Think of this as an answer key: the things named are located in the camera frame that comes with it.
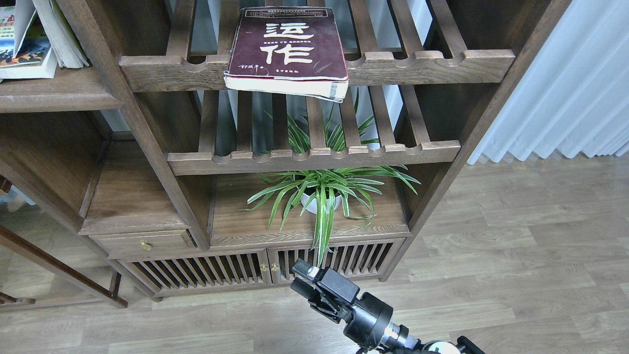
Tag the green spider plant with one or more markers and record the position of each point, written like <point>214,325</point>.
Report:
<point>351,183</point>

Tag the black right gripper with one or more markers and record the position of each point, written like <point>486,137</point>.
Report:
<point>335,297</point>

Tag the brass drawer knob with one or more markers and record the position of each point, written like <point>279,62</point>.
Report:
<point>145,245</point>

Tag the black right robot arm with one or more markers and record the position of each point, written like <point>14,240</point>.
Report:
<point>401,342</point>

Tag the dark wooden bookshelf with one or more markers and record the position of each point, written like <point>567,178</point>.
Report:
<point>134,147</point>

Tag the yellow cover book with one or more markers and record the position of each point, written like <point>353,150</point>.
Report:
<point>62,38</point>

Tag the maroon book white characters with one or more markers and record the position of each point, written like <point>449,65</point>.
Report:
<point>293,50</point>

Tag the white plant pot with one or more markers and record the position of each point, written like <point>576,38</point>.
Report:
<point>309,202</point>

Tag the white pleated curtain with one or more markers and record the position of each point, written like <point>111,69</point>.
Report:
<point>574,97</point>

